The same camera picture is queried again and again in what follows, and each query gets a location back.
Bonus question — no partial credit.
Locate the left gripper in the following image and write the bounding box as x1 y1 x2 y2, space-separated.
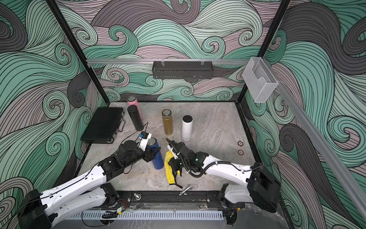
122 142 160 169

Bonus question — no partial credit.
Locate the blue thermos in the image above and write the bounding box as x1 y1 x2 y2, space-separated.
147 137 164 170

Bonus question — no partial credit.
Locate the yellow grey cleaning cloth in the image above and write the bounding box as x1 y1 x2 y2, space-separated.
164 151 183 189

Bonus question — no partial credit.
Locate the gold thermos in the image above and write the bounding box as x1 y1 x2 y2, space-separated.
162 109 173 135

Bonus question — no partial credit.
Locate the black thermos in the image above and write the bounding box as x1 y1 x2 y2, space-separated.
127 105 144 131

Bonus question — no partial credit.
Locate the pink thermos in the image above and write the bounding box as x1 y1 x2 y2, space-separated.
127 95 143 119

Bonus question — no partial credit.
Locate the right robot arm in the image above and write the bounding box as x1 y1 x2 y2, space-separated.
167 139 281 213

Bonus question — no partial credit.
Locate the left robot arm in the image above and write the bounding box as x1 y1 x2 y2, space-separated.
17 140 160 229

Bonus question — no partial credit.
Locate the white thermos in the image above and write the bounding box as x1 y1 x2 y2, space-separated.
182 115 193 142

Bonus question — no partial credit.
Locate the black hard case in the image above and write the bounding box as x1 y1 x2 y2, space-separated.
81 107 124 144

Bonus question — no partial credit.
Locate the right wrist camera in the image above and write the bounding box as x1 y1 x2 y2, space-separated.
168 143 179 159

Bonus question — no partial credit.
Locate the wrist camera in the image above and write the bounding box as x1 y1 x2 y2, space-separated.
138 131 152 151
168 143 179 159

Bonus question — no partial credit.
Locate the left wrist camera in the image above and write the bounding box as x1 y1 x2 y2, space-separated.
138 131 152 151

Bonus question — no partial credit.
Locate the silver bolt on rail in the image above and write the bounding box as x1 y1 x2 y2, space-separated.
179 185 193 196

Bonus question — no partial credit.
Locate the silver knob on rail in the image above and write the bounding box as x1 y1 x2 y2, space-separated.
134 193 142 201

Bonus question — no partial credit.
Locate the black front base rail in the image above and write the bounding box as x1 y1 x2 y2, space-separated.
117 190 224 203

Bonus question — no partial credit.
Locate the white slotted cable duct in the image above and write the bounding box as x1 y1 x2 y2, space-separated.
68 210 224 221

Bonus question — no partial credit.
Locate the black wall shelf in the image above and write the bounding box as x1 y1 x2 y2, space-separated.
152 61 214 80

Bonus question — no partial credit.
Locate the clear acrylic wall holder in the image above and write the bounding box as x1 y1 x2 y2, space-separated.
242 57 278 103

